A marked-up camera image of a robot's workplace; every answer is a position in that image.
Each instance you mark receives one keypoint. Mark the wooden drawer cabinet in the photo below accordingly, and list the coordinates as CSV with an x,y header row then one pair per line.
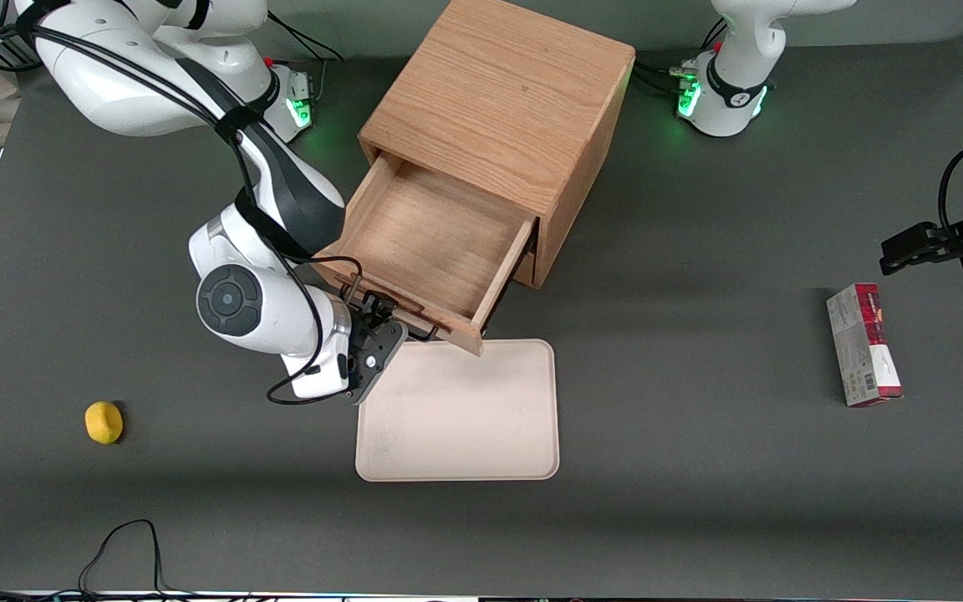
x,y
498,100

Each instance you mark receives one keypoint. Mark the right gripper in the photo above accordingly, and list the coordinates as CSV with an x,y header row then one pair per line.
x,y
370,313

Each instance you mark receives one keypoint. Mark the beige plastic tray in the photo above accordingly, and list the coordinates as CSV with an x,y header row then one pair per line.
x,y
458,414

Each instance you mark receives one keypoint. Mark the red plaid cardboard box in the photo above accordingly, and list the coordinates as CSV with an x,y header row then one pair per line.
x,y
864,344

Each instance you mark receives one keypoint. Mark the yellow lemon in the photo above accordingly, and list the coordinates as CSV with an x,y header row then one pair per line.
x,y
104,421

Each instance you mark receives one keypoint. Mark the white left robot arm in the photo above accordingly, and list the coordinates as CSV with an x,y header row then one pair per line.
x,y
732,84

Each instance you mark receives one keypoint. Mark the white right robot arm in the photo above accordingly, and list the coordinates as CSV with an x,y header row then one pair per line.
x,y
231,301

